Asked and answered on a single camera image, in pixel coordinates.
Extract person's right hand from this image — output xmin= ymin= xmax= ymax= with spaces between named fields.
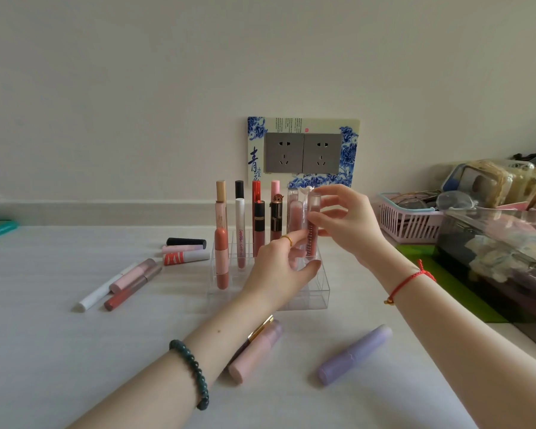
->
xmin=307 ymin=184 xmax=396 ymax=271

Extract person's left hand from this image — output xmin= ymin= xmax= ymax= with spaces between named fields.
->
xmin=243 ymin=229 xmax=323 ymax=310

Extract clear acrylic lipstick organizer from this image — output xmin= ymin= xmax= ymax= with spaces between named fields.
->
xmin=205 ymin=229 xmax=331 ymax=313

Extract striped brown lip tube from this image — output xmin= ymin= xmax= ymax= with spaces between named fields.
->
xmin=305 ymin=193 xmax=322 ymax=260

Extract gold cap brown bottle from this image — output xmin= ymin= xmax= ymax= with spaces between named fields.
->
xmin=245 ymin=314 xmax=275 ymax=344

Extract black cap pink lipgloss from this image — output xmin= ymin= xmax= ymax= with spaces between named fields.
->
xmin=269 ymin=200 xmax=283 ymax=242

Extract coral pink capsule lipstick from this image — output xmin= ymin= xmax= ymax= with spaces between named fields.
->
xmin=214 ymin=227 xmax=230 ymax=291

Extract pink lettered gloss white cap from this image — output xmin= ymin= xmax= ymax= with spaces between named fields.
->
xmin=235 ymin=198 xmax=247 ymax=271

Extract light pink round tube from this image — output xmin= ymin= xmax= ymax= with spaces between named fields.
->
xmin=228 ymin=320 xmax=285 ymax=385

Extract white tube red stripes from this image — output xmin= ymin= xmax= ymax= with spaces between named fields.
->
xmin=162 ymin=250 xmax=211 ymax=266

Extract black lipstick tube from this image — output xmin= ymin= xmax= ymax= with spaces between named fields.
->
xmin=166 ymin=237 xmax=208 ymax=248

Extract lavender lipstick tube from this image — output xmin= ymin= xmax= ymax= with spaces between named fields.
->
xmin=317 ymin=324 xmax=394 ymax=387

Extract pink matte lipstick tube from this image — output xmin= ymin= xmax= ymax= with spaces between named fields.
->
xmin=108 ymin=257 xmax=157 ymax=294

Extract coral slim lip gloss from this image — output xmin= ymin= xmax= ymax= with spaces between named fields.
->
xmin=103 ymin=265 xmax=163 ymax=312

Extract white slim tube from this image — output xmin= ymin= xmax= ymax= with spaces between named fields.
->
xmin=77 ymin=262 xmax=137 ymax=313

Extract person's right forearm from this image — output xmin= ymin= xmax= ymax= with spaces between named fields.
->
xmin=366 ymin=252 xmax=536 ymax=429

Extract person's left forearm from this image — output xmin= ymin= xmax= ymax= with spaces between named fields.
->
xmin=67 ymin=288 xmax=278 ymax=429

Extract clear plastic storage box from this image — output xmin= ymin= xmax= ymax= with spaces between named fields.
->
xmin=434 ymin=209 xmax=536 ymax=356

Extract pink plastic basket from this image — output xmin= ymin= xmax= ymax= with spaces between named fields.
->
xmin=376 ymin=193 xmax=443 ymax=244

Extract thin framed eyeglasses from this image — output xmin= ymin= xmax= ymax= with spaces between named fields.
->
xmin=389 ymin=191 xmax=441 ymax=209

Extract glass bowl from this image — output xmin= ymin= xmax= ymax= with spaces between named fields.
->
xmin=435 ymin=190 xmax=478 ymax=212

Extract green mat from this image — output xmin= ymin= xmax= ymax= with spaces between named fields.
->
xmin=395 ymin=243 xmax=510 ymax=325

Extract clear container blue lid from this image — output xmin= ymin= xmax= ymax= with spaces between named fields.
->
xmin=441 ymin=160 xmax=517 ymax=210

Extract red string bracelet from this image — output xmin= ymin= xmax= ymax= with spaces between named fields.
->
xmin=383 ymin=259 xmax=438 ymax=307

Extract blue floral socket frame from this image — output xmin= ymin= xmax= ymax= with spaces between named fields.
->
xmin=247 ymin=116 xmax=362 ymax=189

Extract grey wall socket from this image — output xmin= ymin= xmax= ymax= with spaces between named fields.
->
xmin=301 ymin=132 xmax=343 ymax=176
xmin=263 ymin=132 xmax=306 ymax=175

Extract green bead bracelet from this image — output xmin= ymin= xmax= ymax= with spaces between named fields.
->
xmin=169 ymin=339 xmax=211 ymax=412

